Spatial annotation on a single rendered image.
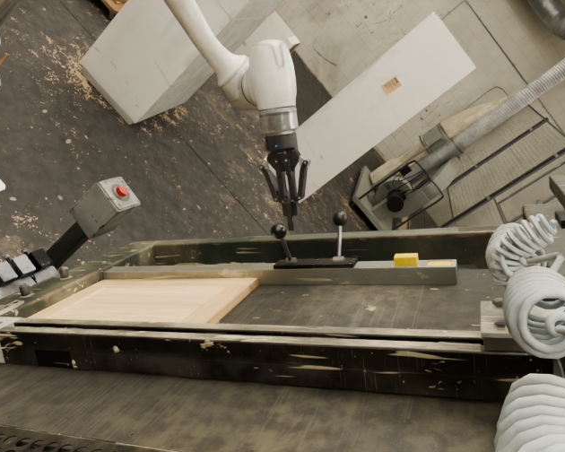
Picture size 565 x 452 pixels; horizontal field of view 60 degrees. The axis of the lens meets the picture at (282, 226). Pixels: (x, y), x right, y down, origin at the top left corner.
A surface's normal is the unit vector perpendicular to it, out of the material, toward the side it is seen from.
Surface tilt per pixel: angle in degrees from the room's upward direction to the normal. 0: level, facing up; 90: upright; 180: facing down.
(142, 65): 90
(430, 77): 90
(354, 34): 90
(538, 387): 90
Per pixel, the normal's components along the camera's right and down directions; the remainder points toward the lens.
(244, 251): -0.36, 0.25
